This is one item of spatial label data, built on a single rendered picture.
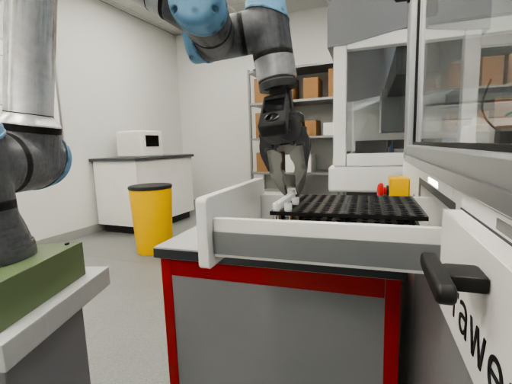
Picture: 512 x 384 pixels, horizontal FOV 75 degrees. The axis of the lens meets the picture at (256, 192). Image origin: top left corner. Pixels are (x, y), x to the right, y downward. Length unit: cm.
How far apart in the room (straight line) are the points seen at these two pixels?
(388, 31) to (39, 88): 113
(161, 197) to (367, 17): 236
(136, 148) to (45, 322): 377
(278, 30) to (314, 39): 445
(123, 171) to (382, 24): 327
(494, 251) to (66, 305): 60
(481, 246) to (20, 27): 77
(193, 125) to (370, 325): 518
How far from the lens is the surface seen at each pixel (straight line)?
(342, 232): 47
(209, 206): 50
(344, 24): 144
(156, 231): 325
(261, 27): 65
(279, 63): 63
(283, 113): 56
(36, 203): 407
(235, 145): 533
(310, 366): 86
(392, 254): 47
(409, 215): 51
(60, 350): 75
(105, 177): 431
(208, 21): 51
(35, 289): 64
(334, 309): 78
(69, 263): 71
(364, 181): 138
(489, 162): 33
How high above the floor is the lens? 100
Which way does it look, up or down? 8 degrees down
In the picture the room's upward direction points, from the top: 2 degrees counter-clockwise
